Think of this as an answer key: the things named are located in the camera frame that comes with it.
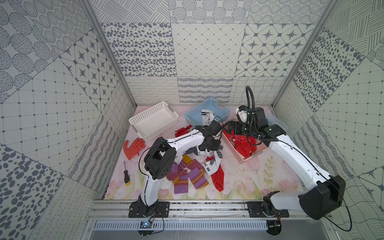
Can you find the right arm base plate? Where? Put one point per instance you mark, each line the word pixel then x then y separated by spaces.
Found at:
pixel 261 209

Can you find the white sock black stripes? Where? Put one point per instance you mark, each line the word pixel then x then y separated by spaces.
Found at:
pixel 207 117

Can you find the purple striped sock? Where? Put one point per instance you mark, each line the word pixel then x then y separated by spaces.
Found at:
pixel 187 171

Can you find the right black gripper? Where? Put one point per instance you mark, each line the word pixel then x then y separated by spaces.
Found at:
pixel 230 123

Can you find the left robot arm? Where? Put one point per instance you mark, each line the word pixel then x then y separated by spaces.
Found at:
pixel 202 140

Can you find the pink plastic basket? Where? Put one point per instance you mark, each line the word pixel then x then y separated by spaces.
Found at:
pixel 231 129

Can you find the white sock black pattern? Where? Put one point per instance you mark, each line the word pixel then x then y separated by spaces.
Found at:
pixel 212 166

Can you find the clear plastic tool box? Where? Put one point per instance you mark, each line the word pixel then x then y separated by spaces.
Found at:
pixel 275 121

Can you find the blue plastic basket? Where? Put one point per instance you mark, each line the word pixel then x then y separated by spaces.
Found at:
pixel 210 107

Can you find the aluminium mounting rail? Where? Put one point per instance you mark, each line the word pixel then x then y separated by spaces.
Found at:
pixel 184 210

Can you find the red snowflake sock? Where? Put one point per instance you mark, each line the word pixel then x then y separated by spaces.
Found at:
pixel 245 146

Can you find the black yellow screwdriver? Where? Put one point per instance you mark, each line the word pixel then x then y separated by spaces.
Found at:
pixel 126 175

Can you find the red rubber glove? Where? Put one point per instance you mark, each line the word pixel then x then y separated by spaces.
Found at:
pixel 134 149

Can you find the red santa striped sock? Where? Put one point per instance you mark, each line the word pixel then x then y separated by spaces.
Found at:
pixel 183 131

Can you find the white plastic basket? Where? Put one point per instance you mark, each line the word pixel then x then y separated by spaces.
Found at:
pixel 154 121

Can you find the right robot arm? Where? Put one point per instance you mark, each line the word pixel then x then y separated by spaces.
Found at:
pixel 324 192

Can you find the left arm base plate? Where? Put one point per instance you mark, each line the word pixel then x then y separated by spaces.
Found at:
pixel 140 210

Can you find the plain red sock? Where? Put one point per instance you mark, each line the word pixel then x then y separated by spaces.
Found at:
pixel 218 179

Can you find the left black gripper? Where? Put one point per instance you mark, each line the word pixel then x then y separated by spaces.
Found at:
pixel 212 144

